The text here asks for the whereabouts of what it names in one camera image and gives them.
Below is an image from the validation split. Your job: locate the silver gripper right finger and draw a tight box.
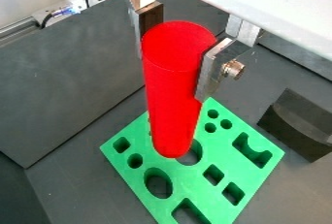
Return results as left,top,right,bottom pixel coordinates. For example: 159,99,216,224
194,15,262,103

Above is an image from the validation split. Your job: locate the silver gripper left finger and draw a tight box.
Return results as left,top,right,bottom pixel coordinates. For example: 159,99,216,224
127,0,163,56

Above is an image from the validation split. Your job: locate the red cylinder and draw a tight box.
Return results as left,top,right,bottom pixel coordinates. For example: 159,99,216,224
142,20,216,158

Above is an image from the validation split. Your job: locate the black block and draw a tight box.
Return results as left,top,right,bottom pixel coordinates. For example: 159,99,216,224
258,88,332,163

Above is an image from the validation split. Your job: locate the grey panel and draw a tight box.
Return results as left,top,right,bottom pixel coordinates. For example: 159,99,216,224
0,0,143,168

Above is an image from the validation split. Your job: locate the green shape sorter board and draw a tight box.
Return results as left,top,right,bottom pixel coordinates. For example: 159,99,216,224
100,99,283,224

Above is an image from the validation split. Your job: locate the aluminium rail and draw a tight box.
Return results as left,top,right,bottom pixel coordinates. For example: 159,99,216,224
0,16,37,46

